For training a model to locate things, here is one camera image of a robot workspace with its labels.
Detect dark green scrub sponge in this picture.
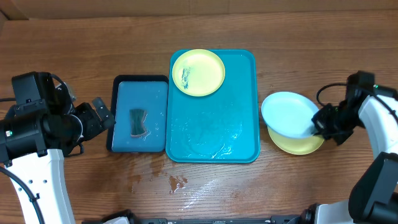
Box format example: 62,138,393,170
129,109,147,138

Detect yellow plate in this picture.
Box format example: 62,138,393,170
267,127,324,156
172,49,226,96

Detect light blue plate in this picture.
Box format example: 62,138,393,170
261,91,319,139

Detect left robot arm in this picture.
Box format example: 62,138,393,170
1,97,115,223

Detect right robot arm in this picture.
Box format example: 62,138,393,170
290,84,397,224

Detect small black-rimmed blue tray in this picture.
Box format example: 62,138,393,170
106,75,169,153

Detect yellow plate at tray top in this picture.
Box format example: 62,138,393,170
172,49,226,96

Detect large teal serving tray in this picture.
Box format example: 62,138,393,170
165,49,261,163

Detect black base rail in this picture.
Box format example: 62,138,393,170
82,210,315,224

